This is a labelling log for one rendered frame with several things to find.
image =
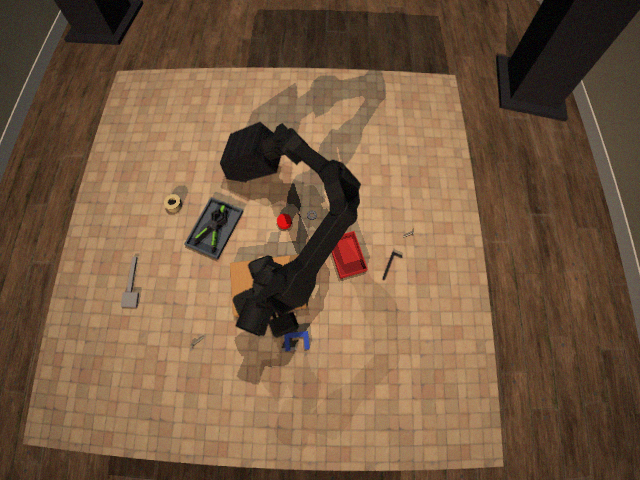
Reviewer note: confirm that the tan ring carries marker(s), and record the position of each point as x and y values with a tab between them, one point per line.
171	198

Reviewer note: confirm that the red tray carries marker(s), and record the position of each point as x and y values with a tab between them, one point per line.
348	256

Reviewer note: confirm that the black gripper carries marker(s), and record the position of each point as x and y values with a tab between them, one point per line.
282	324

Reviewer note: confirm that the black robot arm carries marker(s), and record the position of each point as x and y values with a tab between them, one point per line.
295	281

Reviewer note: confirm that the blue c-shaped clamp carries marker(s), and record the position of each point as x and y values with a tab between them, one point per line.
295	335

